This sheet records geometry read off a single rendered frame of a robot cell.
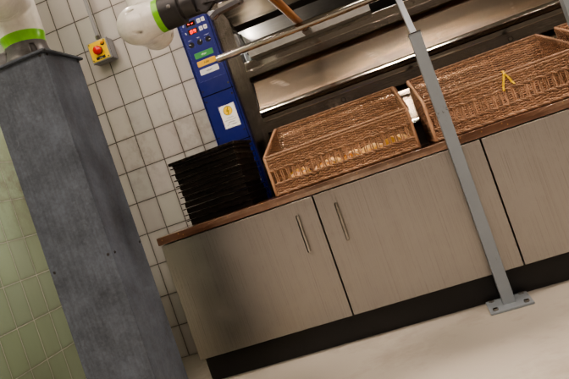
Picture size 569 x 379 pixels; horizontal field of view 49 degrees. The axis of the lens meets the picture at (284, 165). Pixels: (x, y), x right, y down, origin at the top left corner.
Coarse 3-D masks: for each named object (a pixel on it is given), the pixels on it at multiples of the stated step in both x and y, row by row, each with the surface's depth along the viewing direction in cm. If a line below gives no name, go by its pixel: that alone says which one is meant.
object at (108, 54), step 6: (96, 42) 283; (108, 42) 284; (90, 48) 283; (102, 48) 282; (108, 48) 282; (114, 48) 288; (90, 54) 284; (96, 54) 283; (102, 54) 282; (108, 54) 282; (114, 54) 286; (96, 60) 283; (102, 60) 283; (108, 60) 285
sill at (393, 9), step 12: (408, 0) 263; (420, 0) 262; (384, 12) 265; (396, 12) 264; (348, 24) 268; (360, 24) 267; (312, 36) 271; (324, 36) 270; (288, 48) 274; (300, 48) 273; (252, 60) 277; (264, 60) 276
